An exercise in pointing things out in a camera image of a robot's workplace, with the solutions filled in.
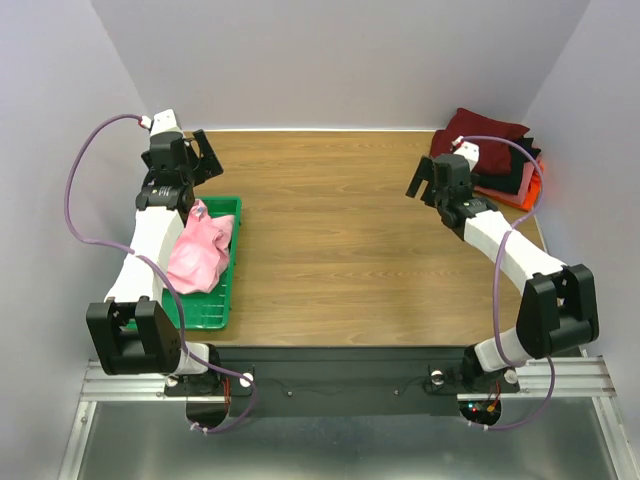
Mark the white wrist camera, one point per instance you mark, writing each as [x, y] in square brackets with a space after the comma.
[468, 150]
[161, 122]

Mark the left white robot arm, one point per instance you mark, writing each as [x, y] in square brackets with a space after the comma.
[130, 330]

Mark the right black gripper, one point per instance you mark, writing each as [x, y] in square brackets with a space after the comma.
[435, 177]

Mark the folded orange t shirt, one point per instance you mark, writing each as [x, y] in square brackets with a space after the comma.
[534, 191]

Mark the right control board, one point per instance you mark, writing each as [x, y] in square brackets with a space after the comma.
[486, 412]

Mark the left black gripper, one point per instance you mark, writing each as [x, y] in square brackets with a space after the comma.
[209, 165]

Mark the folded salmon pink t shirt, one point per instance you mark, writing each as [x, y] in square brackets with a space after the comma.
[516, 199]

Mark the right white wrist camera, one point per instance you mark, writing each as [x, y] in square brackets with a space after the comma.
[468, 150]

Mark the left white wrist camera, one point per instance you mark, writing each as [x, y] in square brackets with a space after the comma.
[161, 122]

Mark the folded maroon t shirt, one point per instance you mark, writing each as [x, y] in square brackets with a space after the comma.
[494, 157]

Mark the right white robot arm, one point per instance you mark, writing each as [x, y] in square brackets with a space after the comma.
[558, 309]

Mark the green plastic tray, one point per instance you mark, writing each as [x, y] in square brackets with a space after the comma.
[210, 300]

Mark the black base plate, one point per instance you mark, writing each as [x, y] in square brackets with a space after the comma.
[353, 381]

